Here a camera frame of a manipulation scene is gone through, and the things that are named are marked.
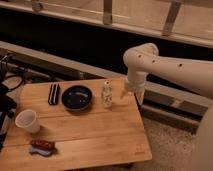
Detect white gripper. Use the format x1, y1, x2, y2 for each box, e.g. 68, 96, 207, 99
120, 79, 145, 105

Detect red pepper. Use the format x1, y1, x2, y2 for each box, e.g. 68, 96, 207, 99
30, 139, 55, 150

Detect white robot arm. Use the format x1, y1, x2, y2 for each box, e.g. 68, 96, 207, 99
122, 43, 213, 171

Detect dark ceramic bowl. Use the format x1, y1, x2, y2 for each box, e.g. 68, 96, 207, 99
61, 85, 93, 111

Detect clear glass bottle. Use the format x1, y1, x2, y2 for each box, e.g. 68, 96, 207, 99
101, 81, 112, 108

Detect black striped rectangular block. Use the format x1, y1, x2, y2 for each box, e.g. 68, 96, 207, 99
48, 84, 60, 105

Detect wooden folding table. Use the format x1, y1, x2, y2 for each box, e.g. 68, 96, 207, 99
0, 78, 152, 171

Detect white paper cup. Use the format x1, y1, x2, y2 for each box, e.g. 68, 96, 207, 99
15, 109, 40, 134

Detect metal window rail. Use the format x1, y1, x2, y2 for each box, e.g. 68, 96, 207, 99
0, 0, 213, 48

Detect black cables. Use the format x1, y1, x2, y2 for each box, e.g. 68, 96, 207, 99
0, 53, 26, 93

